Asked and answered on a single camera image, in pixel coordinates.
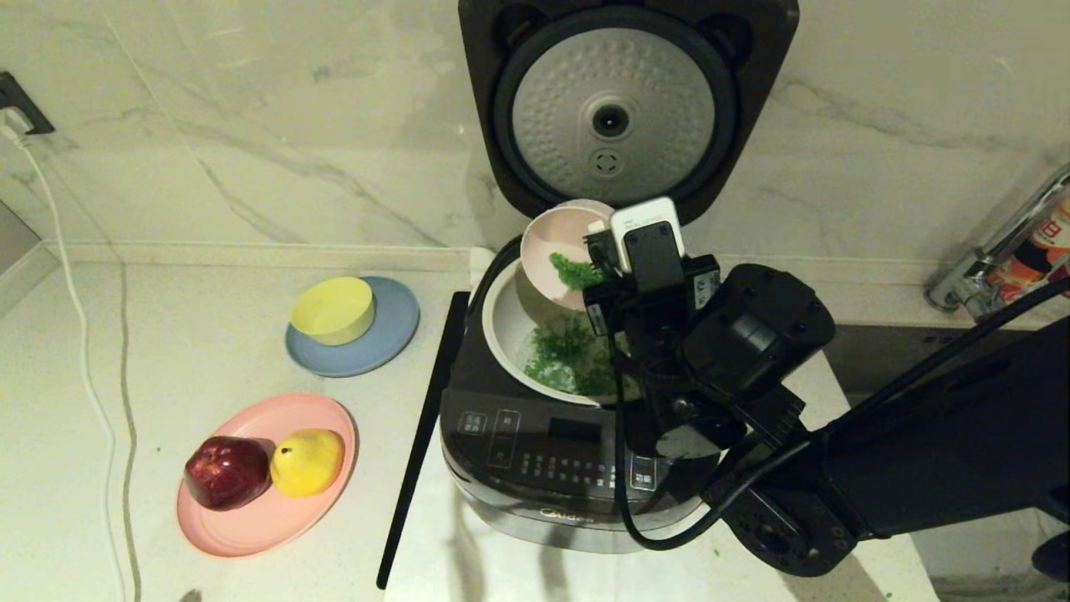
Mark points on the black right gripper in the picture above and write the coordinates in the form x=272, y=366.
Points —
x=660, y=305

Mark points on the pale pink bowl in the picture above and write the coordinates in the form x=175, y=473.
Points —
x=556, y=238

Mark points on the black rice cooker lid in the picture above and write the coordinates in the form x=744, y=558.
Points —
x=543, y=84

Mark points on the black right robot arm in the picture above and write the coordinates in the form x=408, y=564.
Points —
x=919, y=451

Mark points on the white inner pot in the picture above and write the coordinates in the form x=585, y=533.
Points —
x=501, y=334

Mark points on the black rice cooker body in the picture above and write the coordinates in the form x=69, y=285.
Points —
x=535, y=468

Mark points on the yellow bowl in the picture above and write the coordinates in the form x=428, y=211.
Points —
x=334, y=311

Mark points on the green chopped vegetables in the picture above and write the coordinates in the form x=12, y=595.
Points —
x=560, y=359

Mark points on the blue plate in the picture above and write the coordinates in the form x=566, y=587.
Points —
x=384, y=343

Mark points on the black tray edge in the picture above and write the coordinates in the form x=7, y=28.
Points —
x=418, y=460

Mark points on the stainless steel sink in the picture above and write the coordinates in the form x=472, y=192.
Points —
x=878, y=359

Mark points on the yellow pear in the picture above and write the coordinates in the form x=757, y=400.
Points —
x=306, y=462

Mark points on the chrome faucet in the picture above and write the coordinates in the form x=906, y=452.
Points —
x=974, y=293

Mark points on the red apple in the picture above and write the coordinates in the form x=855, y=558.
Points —
x=226, y=472

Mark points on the pink plate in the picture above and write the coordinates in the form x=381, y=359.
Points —
x=251, y=527

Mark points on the red white label bottle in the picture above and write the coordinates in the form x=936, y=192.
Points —
x=1045, y=242

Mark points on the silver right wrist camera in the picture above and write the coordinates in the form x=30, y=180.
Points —
x=644, y=213

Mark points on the black wall socket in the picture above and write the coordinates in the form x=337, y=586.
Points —
x=21, y=100

